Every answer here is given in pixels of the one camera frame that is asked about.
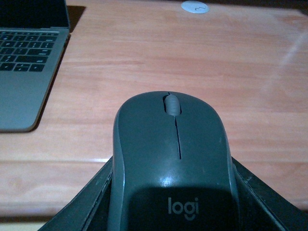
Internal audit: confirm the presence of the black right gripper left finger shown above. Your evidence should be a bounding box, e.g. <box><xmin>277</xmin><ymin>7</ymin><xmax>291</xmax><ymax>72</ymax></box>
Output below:
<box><xmin>40</xmin><ymin>158</ymin><xmax>113</xmax><ymax>231</ymax></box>

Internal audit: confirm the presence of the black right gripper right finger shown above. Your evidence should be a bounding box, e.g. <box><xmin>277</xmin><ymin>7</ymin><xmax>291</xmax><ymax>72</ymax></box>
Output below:
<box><xmin>232</xmin><ymin>158</ymin><xmax>308</xmax><ymax>231</ymax></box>

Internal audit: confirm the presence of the grey Logitech wireless mouse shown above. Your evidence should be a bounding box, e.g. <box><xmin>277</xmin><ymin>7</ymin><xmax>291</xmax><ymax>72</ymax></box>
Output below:
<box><xmin>107</xmin><ymin>91</ymin><xmax>240</xmax><ymax>231</ymax></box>

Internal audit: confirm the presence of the wooden desk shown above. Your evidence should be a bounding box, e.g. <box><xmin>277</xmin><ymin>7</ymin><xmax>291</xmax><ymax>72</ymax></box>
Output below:
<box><xmin>0</xmin><ymin>0</ymin><xmax>308</xmax><ymax>222</ymax></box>

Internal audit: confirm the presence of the silver laptop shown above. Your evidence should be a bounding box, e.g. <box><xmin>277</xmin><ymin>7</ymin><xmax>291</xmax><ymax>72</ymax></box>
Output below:
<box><xmin>0</xmin><ymin>0</ymin><xmax>70</xmax><ymax>132</ymax></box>

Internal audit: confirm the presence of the white round desk grommet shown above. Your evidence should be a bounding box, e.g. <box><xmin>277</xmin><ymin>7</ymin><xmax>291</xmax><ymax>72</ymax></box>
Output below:
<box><xmin>181</xmin><ymin>0</ymin><xmax>209</xmax><ymax>14</ymax></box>

